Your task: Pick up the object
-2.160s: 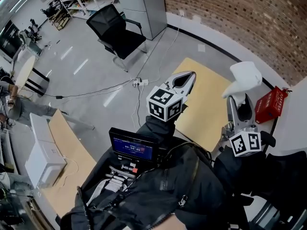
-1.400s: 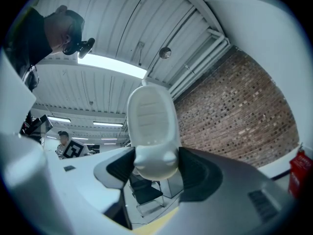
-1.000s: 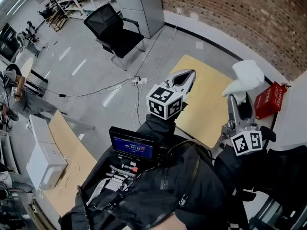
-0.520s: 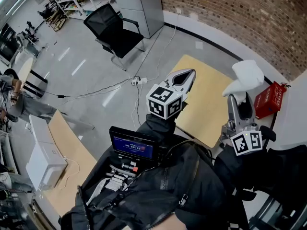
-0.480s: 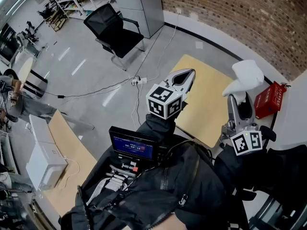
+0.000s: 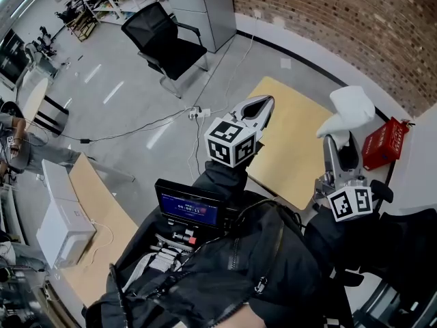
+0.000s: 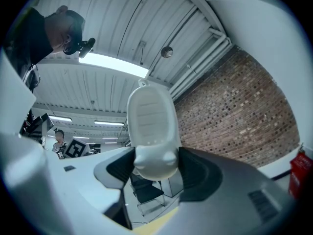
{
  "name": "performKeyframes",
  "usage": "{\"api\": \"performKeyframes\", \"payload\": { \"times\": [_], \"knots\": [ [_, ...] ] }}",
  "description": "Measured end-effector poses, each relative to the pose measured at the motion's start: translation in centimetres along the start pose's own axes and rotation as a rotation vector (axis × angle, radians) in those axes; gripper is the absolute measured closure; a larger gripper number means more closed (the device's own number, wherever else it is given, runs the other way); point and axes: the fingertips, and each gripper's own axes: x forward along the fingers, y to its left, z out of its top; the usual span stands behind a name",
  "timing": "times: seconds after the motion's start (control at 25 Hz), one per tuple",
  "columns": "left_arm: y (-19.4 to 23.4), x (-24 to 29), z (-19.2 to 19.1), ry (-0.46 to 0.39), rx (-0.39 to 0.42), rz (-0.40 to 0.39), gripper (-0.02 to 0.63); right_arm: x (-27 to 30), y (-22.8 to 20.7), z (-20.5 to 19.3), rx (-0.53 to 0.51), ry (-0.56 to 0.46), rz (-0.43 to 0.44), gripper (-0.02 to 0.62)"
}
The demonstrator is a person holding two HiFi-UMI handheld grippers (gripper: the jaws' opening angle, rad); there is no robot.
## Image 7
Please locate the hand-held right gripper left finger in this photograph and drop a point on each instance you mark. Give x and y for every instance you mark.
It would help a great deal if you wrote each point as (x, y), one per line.
(80, 172)

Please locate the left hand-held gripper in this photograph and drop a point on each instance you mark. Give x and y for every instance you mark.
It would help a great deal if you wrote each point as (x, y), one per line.
(75, 148)

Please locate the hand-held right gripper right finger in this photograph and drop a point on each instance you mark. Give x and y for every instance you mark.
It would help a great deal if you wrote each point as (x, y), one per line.
(232, 192)

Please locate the white shoe-shaped plastic object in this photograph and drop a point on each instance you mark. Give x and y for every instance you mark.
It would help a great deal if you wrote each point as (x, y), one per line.
(151, 121)

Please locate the short ceiling light strip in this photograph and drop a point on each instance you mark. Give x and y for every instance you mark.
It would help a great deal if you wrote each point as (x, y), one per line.
(110, 138)
(81, 137)

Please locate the long ceiling light strip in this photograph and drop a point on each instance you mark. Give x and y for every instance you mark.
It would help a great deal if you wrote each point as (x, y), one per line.
(109, 123)
(60, 118)

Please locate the grey cabinet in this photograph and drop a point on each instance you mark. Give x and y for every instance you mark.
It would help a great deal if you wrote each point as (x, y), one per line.
(172, 187)

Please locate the black chair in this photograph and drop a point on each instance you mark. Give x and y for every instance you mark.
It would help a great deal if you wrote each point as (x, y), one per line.
(146, 192)

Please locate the red fire extinguisher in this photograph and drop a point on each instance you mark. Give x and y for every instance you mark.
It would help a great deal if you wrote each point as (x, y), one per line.
(299, 175)

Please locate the large ceiling light panel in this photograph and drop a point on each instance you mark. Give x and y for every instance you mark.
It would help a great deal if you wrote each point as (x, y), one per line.
(115, 63)

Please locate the person's head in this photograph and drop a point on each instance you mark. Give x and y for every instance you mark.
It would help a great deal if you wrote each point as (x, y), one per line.
(58, 30)

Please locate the round ceiling detector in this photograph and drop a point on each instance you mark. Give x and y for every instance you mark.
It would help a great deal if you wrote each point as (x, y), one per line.
(167, 52)

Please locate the white ceiling pipes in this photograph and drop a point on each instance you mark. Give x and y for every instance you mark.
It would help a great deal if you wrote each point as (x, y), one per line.
(207, 57)

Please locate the black head-mounted camera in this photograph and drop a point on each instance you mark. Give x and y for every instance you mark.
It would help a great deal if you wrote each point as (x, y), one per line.
(86, 46)

